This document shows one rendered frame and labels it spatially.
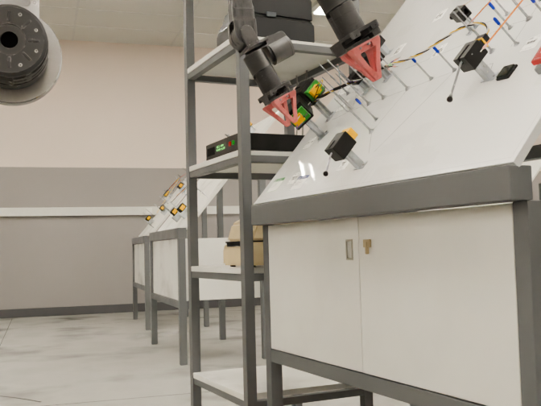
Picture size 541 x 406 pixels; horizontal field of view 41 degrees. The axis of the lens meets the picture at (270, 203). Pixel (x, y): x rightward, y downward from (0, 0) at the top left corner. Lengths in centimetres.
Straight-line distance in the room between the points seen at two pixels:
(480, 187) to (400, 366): 52
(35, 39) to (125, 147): 768
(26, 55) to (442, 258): 94
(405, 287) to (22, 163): 764
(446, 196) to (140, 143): 781
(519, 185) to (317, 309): 87
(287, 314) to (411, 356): 63
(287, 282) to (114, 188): 692
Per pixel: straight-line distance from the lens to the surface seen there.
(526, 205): 143
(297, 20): 275
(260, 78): 186
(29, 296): 901
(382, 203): 172
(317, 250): 208
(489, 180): 144
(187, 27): 308
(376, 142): 196
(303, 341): 219
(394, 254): 175
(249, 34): 186
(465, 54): 171
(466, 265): 155
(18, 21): 151
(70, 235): 901
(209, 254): 479
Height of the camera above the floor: 72
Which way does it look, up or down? 4 degrees up
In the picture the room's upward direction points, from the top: 2 degrees counter-clockwise
